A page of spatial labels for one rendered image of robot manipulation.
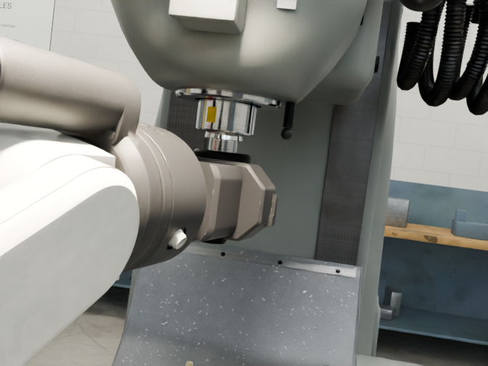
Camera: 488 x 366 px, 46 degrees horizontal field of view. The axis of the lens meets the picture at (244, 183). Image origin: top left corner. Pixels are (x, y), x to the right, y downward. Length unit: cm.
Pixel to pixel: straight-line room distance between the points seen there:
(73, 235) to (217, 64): 20
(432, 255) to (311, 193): 398
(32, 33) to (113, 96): 509
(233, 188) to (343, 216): 46
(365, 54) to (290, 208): 33
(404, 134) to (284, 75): 433
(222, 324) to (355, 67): 42
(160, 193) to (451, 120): 452
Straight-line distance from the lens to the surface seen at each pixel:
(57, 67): 26
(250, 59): 38
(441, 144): 476
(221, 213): 37
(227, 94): 42
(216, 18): 34
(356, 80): 57
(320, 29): 39
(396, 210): 416
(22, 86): 24
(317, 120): 83
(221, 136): 45
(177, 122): 85
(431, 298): 485
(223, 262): 84
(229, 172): 38
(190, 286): 83
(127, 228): 25
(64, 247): 22
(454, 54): 68
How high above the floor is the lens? 127
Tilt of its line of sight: 3 degrees down
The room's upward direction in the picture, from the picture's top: 7 degrees clockwise
